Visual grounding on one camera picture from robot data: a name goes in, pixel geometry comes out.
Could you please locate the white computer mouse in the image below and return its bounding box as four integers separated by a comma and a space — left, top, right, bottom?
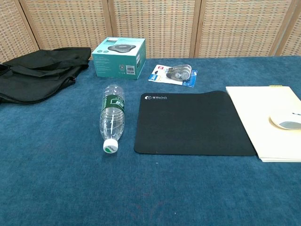
269, 113, 301, 130

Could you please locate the black mouse pad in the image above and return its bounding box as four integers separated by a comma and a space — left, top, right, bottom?
134, 90, 258, 157

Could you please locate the clear plastic water bottle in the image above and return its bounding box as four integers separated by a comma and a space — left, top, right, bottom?
99, 84, 125, 154

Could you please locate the blister pack of batteries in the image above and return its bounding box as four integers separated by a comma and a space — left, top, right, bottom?
148, 63, 198, 88

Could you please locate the blue table cloth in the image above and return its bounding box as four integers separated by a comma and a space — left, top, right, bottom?
0, 56, 301, 226

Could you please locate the teal speaker product box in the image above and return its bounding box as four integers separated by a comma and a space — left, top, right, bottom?
91, 37, 146, 81

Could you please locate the woven folding screen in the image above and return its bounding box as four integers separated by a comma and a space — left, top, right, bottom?
0, 0, 301, 64

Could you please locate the black fabric backpack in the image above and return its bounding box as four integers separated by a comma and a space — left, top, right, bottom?
0, 47, 92, 105

